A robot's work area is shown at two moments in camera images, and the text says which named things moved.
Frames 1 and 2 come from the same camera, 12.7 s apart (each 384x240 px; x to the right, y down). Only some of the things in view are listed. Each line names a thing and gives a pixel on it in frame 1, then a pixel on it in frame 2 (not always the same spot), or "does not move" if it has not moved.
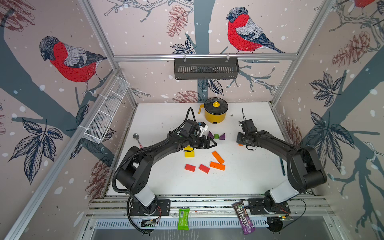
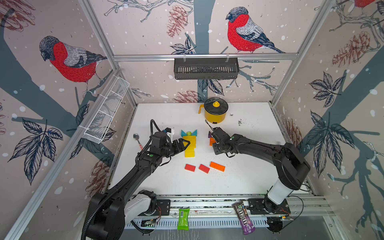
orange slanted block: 217,165 does not move
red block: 204,168 does not move
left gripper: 201,144 to 180,141
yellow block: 189,154 does not move
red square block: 190,167 does not move
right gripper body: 241,138 to 218,148
